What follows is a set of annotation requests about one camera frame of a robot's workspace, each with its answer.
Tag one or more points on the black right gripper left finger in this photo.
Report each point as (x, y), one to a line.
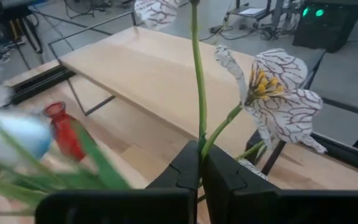
(172, 193)

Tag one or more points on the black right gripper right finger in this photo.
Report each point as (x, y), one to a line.
(235, 199)

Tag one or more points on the white veined artificial flower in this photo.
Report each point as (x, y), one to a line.
(283, 102)

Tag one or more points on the blue white artificial tulip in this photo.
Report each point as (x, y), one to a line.
(20, 137)

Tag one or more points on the red ribbed glass vase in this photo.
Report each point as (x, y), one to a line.
(64, 130)

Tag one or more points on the black computer tower green lights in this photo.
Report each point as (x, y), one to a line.
(325, 28)

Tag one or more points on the black floor fan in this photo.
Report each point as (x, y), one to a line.
(79, 7)

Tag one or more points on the wooden shelf black metal frame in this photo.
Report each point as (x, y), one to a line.
(154, 71)

